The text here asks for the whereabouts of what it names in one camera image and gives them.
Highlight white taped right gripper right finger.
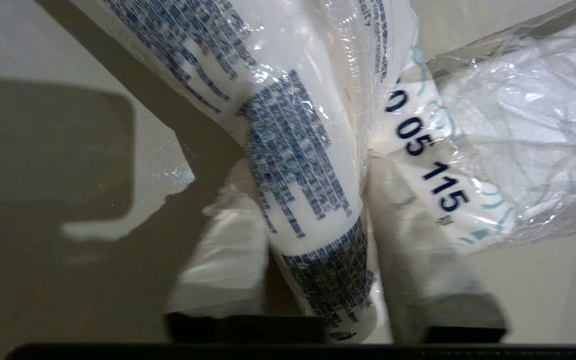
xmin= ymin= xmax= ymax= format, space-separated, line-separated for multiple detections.
xmin=367 ymin=154 xmax=500 ymax=345

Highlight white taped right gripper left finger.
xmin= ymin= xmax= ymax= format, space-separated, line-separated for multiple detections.
xmin=167 ymin=159 xmax=275 ymax=319

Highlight white blue printed tissue pack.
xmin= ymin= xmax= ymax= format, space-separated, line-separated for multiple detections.
xmin=75 ymin=0 xmax=519 ymax=346

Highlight white slippers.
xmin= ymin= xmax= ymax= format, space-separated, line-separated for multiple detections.
xmin=415 ymin=0 xmax=576 ymax=247

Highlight glossy white drawer cabinet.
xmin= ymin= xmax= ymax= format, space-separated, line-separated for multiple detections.
xmin=0 ymin=0 xmax=576 ymax=346

